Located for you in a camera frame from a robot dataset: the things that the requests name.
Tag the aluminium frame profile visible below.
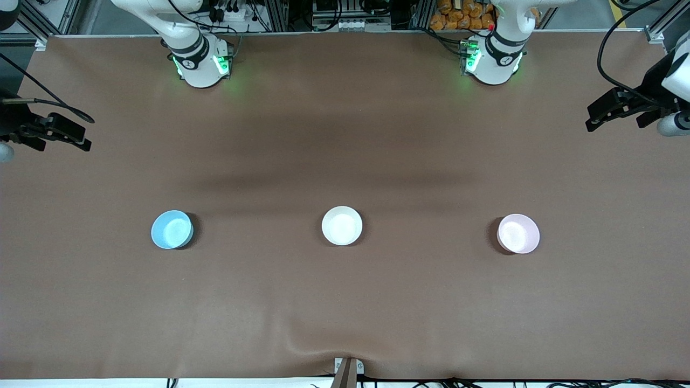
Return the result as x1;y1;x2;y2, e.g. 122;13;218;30
0;0;81;50
644;0;690;44

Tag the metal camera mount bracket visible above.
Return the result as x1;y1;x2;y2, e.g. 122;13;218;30
334;357;365;388

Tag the white terminal block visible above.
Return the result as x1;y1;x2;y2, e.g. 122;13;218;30
333;19;379;32

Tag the pink bowl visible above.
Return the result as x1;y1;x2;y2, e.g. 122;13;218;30
496;213;540;254

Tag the aluminium frame post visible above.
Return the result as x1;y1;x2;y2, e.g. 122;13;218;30
263;0;290;32

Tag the brown table cover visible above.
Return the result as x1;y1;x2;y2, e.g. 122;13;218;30
0;31;690;380

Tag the orange packaged goods pile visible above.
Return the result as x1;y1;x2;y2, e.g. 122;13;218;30
430;0;540;31

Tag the black electronics unit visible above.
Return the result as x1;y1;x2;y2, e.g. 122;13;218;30
312;0;399;19

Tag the blue bowl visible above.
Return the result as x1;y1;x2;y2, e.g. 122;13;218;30
151;210;194;250

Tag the white bowl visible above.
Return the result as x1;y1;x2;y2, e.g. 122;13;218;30
322;206;363;246

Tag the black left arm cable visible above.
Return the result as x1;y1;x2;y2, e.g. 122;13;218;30
597;0;669;108

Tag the white power strip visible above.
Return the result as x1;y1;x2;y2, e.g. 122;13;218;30
210;0;250;23

